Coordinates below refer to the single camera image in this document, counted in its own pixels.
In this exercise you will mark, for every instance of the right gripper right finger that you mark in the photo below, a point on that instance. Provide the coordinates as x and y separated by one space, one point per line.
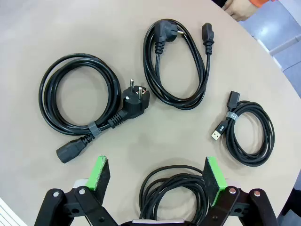
215 179

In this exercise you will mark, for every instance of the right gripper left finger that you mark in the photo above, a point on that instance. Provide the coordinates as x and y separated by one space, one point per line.
96 174

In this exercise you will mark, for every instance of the person's right forearm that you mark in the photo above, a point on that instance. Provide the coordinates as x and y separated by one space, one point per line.
259 2

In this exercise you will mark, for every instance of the person's right hand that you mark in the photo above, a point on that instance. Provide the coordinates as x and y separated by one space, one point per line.
240 9

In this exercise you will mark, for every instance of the aluminium frame rail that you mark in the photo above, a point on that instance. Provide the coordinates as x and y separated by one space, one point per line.
8 214

